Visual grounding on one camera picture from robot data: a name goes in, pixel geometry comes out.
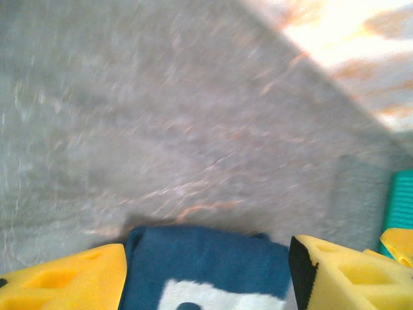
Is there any teal plastic basket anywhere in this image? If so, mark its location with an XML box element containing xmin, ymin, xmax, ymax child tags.
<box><xmin>376</xmin><ymin>170</ymin><xmax>413</xmax><ymax>260</ymax></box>

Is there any dark blue t-shirt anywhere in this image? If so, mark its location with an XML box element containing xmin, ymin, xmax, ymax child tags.
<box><xmin>118</xmin><ymin>225</ymin><xmax>297</xmax><ymax>310</ymax></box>

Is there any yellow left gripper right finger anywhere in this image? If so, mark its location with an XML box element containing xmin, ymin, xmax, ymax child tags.
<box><xmin>288</xmin><ymin>234</ymin><xmax>413</xmax><ymax>310</ymax></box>

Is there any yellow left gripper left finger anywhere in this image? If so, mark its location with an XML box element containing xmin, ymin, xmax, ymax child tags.
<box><xmin>0</xmin><ymin>242</ymin><xmax>128</xmax><ymax>310</ymax></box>

